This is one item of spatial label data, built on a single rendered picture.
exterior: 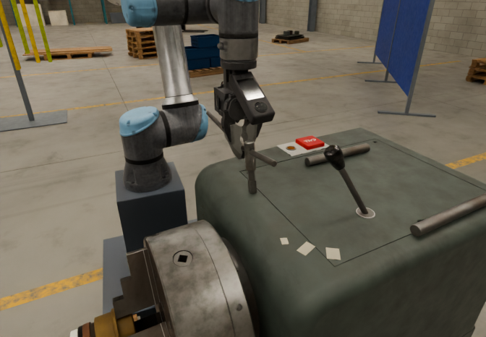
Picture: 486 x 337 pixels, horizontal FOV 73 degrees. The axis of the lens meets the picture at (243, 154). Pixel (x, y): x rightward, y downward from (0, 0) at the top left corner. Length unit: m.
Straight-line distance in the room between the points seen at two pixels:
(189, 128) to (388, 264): 0.67
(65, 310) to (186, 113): 1.61
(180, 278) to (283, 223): 0.21
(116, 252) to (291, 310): 0.97
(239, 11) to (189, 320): 0.52
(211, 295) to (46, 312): 1.85
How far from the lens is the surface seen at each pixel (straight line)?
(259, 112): 0.59
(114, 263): 1.36
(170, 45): 1.04
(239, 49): 0.63
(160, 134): 1.00
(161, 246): 0.63
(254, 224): 0.64
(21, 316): 2.42
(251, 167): 0.68
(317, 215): 0.67
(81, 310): 2.29
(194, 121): 1.03
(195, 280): 0.58
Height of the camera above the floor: 1.65
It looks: 26 degrees down
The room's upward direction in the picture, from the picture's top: straight up
